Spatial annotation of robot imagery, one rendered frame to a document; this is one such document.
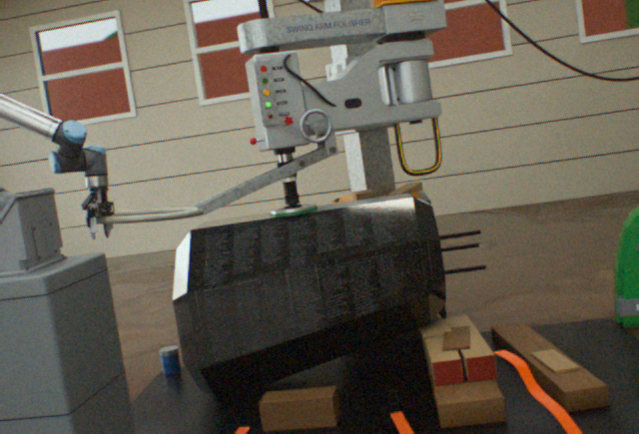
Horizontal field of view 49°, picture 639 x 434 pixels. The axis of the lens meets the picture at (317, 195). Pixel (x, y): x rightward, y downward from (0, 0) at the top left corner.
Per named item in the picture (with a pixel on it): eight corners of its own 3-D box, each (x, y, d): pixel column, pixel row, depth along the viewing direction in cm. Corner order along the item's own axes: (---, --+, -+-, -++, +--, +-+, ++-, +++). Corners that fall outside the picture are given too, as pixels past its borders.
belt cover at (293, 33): (426, 44, 349) (421, 11, 348) (448, 35, 325) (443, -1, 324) (238, 66, 324) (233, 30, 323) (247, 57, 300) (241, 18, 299)
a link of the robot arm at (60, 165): (50, 142, 270) (82, 140, 277) (45, 162, 277) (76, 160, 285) (58, 160, 265) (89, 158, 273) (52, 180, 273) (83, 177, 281)
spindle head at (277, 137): (331, 147, 336) (319, 54, 333) (345, 145, 314) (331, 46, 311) (259, 158, 326) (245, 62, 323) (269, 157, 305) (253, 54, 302)
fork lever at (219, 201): (329, 153, 334) (325, 144, 333) (341, 152, 315) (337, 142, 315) (198, 215, 318) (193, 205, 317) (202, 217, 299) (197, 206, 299)
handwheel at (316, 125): (328, 141, 316) (323, 109, 315) (335, 140, 307) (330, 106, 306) (297, 146, 312) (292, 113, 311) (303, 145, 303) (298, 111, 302)
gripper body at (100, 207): (98, 217, 278) (95, 188, 277) (87, 217, 284) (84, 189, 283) (115, 216, 284) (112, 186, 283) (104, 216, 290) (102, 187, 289)
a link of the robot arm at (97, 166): (76, 147, 283) (100, 146, 289) (79, 178, 284) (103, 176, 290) (85, 146, 276) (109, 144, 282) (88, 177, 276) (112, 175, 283)
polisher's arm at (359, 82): (428, 140, 348) (414, 42, 345) (448, 138, 326) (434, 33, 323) (287, 162, 329) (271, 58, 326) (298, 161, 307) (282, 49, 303)
